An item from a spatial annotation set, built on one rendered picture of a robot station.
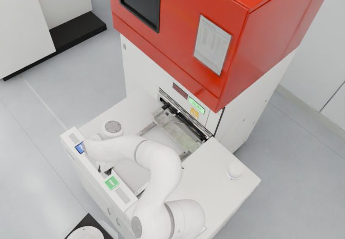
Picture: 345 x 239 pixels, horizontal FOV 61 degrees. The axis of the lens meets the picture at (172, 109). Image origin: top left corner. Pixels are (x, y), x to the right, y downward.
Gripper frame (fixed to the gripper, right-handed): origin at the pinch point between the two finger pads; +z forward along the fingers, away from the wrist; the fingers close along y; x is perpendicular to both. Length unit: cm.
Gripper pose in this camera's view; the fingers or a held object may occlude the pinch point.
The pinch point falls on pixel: (108, 170)
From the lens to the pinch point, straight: 138.6
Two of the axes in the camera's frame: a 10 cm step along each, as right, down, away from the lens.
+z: -2.2, 6.7, 7.1
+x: 6.8, 6.2, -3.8
